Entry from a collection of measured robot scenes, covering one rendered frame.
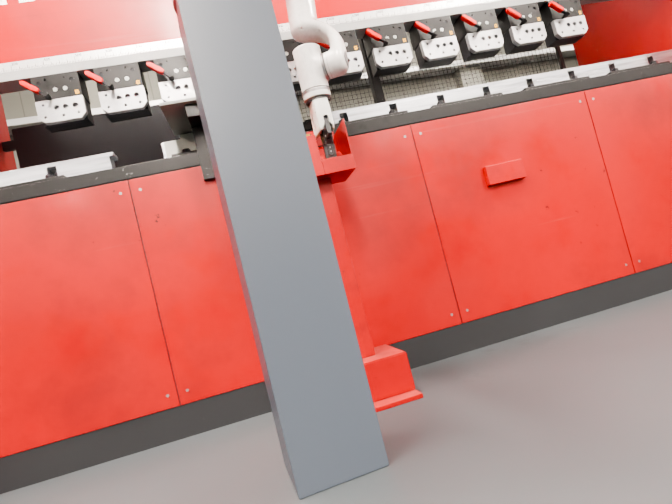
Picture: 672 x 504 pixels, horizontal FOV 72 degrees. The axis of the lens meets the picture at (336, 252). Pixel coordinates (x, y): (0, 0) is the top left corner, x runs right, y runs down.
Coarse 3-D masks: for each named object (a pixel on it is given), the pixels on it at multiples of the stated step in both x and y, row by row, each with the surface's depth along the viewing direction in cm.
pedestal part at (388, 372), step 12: (384, 348) 141; (396, 348) 136; (372, 360) 128; (384, 360) 127; (396, 360) 128; (372, 372) 126; (384, 372) 127; (396, 372) 127; (408, 372) 128; (372, 384) 126; (384, 384) 126; (396, 384) 127; (408, 384) 128; (372, 396) 126; (384, 396) 126; (396, 396) 126; (408, 396) 123; (420, 396) 123; (384, 408) 121
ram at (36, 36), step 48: (48, 0) 157; (96, 0) 160; (144, 0) 163; (336, 0) 175; (384, 0) 179; (432, 0) 182; (528, 0) 190; (0, 48) 153; (48, 48) 156; (96, 48) 158
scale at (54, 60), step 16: (448, 0) 184; (464, 0) 185; (480, 0) 186; (496, 0) 187; (336, 16) 175; (352, 16) 176; (368, 16) 177; (384, 16) 178; (112, 48) 159; (128, 48) 160; (144, 48) 161; (160, 48) 162; (0, 64) 153; (16, 64) 153; (32, 64) 154; (48, 64) 155
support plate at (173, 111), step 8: (160, 104) 137; (168, 104) 137; (176, 104) 139; (184, 104) 140; (168, 112) 143; (176, 112) 144; (184, 112) 146; (168, 120) 148; (176, 120) 150; (184, 120) 152; (176, 128) 157; (184, 128) 158
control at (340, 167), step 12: (312, 132) 148; (336, 132) 144; (312, 144) 131; (336, 144) 147; (348, 144) 134; (312, 156) 131; (324, 156) 143; (336, 156) 142; (348, 156) 133; (324, 168) 131; (336, 168) 132; (348, 168) 133; (336, 180) 144
